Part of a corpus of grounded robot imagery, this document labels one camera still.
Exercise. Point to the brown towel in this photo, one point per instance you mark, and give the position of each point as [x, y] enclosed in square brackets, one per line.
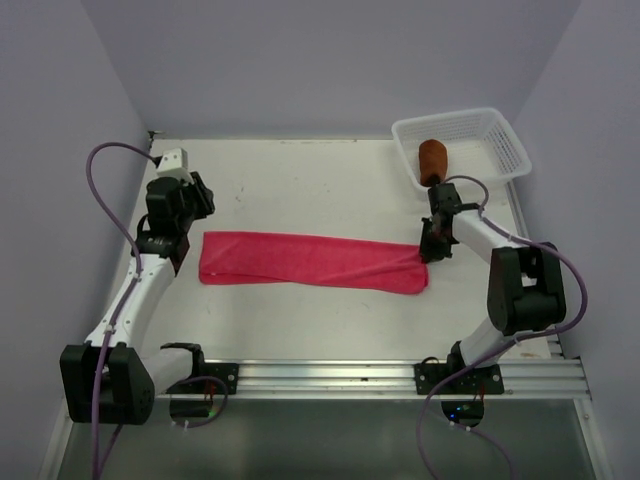
[433, 162]

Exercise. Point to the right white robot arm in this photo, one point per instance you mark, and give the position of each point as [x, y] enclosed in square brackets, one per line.
[525, 292]

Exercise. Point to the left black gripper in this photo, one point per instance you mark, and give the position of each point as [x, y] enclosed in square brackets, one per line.
[203, 195]

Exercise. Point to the white plastic basket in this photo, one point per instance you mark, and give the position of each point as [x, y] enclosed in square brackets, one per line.
[480, 143]

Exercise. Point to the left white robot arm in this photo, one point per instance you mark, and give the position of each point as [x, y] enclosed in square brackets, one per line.
[104, 378]

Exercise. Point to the aluminium mounting rail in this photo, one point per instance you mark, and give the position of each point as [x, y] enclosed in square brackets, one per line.
[522, 379]

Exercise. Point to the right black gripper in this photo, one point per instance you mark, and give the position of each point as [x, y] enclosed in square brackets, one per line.
[429, 253]

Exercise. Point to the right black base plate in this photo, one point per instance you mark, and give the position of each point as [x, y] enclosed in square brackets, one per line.
[486, 380]

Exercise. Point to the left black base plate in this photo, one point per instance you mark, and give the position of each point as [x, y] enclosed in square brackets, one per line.
[226, 372]

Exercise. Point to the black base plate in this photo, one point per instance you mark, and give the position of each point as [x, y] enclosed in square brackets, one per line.
[226, 372]
[486, 380]

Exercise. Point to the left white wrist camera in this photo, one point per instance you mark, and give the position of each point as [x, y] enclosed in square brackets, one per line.
[173, 163]

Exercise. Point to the pink towel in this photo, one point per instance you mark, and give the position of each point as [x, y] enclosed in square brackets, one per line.
[237, 258]

